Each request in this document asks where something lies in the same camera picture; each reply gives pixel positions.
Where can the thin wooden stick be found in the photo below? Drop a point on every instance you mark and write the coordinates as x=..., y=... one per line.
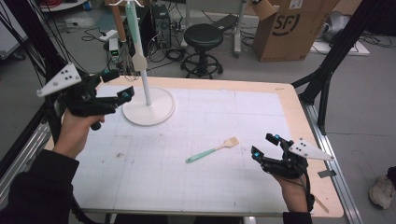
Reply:
x=320, y=203

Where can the black round stool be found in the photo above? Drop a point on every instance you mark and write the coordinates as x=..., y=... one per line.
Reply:
x=203, y=35

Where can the white metal stand leg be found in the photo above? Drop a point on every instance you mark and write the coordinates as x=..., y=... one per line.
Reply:
x=239, y=28

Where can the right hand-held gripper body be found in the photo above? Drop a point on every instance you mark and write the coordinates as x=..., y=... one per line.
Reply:
x=308, y=151

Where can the brown cardboard box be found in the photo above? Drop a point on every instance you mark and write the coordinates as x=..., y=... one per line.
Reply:
x=286, y=40

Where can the white power strip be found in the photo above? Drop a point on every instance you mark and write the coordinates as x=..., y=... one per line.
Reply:
x=108, y=35

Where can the person's left hand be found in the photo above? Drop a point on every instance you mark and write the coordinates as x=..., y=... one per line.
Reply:
x=71, y=133

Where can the small device with green display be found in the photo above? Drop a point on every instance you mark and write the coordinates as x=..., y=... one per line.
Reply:
x=114, y=49

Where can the grey tape strip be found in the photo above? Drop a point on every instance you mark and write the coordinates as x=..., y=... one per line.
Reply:
x=327, y=173

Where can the black frame strut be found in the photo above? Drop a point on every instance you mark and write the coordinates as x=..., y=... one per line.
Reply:
x=330, y=62
x=34, y=37

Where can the aluminium rail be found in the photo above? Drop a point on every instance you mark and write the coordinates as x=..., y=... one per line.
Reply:
x=333, y=149
x=18, y=161

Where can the white grid mat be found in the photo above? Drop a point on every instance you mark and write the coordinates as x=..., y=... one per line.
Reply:
x=218, y=118

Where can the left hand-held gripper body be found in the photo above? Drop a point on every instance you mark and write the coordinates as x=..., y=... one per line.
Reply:
x=63, y=79

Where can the black computer tower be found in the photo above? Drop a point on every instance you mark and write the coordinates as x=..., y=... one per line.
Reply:
x=162, y=28

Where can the white flat board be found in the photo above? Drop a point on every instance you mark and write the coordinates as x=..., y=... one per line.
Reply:
x=358, y=49

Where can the white hook stand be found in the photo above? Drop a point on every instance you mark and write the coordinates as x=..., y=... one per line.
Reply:
x=146, y=109

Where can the person's right hand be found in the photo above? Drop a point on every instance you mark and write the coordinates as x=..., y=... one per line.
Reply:
x=294, y=196

